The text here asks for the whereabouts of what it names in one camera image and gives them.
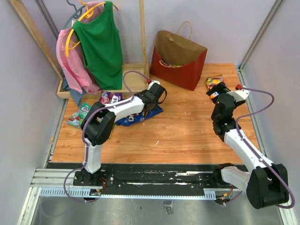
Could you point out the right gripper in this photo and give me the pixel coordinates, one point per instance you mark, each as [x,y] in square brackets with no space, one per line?
[221,88]

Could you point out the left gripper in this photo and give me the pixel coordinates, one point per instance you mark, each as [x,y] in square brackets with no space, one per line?
[155,107]

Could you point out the orange snack packet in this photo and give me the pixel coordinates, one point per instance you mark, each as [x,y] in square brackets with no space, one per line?
[212,81]

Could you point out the blue Doritos chip bag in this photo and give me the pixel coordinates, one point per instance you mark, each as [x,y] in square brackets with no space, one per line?
[138,117]

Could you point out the purple Fox's candy packet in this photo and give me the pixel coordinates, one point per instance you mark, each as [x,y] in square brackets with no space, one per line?
[110,97]

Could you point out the red brown paper bag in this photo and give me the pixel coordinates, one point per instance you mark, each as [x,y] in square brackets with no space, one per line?
[178,60]

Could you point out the teal snack packet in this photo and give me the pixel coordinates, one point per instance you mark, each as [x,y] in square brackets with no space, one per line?
[77,118]

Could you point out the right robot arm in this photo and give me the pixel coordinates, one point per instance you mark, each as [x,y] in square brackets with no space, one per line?
[265,183]

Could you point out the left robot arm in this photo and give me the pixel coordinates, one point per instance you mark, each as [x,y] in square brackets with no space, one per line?
[98,124]

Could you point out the blue grey cloth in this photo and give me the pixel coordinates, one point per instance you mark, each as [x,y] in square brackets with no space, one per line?
[75,95]

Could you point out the pink shirt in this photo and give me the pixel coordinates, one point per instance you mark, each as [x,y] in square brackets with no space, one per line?
[77,76]

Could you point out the green tank top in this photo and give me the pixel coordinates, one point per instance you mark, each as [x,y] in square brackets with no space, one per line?
[108,75]

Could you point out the yellow clothes hanger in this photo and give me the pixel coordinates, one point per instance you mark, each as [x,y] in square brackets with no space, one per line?
[99,37]

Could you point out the aluminium corner profile right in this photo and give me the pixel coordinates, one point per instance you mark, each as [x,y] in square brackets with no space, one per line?
[265,25]

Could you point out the aluminium corner profile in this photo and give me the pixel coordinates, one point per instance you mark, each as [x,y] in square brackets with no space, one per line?
[265,25]
[46,15]

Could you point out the grey clothes hanger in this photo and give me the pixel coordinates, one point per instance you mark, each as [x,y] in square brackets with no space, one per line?
[78,11]

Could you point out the aluminium corner profile left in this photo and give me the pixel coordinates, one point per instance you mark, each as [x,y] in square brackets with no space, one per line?
[46,15]

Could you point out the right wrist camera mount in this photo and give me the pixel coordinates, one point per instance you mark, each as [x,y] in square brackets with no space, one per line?
[240,95]

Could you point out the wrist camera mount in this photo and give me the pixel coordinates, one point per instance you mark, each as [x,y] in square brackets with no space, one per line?
[152,82]
[240,95]

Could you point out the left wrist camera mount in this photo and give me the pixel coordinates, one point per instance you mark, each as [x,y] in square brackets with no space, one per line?
[152,82]

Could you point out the wooden rack frame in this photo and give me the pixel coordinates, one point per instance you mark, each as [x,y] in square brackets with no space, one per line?
[135,82]

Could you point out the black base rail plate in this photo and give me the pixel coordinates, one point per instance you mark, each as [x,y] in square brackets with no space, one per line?
[148,180]

